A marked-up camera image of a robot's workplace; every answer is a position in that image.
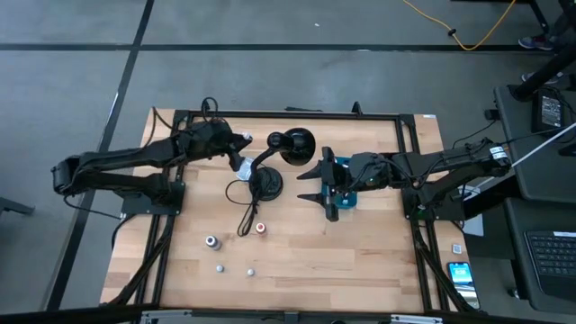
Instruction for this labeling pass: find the yellow extension cable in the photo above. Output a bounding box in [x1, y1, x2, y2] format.
[402, 0, 518, 51]

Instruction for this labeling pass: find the black lamp cable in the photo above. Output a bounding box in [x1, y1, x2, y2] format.
[224, 173, 262, 238]

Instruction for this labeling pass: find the dark metal leg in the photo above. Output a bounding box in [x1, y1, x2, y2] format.
[0, 196, 36, 218]

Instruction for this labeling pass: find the black desk lamp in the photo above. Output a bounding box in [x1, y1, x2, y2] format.
[247, 127, 317, 203]

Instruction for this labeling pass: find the black stand beam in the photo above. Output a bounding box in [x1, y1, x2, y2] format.
[510, 0, 576, 103]

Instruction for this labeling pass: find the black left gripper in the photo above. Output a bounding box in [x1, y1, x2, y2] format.
[181, 121, 254, 174]

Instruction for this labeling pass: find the black desk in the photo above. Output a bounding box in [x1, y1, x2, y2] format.
[493, 84, 576, 204]
[503, 197, 576, 316]

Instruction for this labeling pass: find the black aluminium table frame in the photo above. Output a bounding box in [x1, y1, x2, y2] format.
[101, 99, 481, 314]

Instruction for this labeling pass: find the black rig crossbar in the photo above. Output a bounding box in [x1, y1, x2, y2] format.
[0, 304, 576, 324]

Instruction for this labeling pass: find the silver lamp tag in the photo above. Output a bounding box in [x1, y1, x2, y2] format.
[235, 159, 254, 182]

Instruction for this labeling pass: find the black smartphone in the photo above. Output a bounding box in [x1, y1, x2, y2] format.
[446, 261, 482, 311]

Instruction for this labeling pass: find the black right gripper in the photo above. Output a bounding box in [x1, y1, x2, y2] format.
[296, 146, 394, 223]

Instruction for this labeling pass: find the black keyboard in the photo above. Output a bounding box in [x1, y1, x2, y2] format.
[524, 230, 576, 302]

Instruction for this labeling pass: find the white paper sheet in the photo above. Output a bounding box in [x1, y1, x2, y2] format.
[458, 177, 486, 239]

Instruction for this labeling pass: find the person's foot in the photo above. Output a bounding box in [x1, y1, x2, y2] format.
[521, 71, 563, 86]
[517, 34, 557, 51]

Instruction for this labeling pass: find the black power adapter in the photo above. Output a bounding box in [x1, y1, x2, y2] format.
[531, 87, 567, 135]

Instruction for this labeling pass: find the white rod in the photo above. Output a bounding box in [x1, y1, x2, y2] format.
[511, 121, 576, 168]

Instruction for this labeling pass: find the teal plastic bin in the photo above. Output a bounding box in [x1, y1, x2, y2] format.
[319, 156, 359, 211]

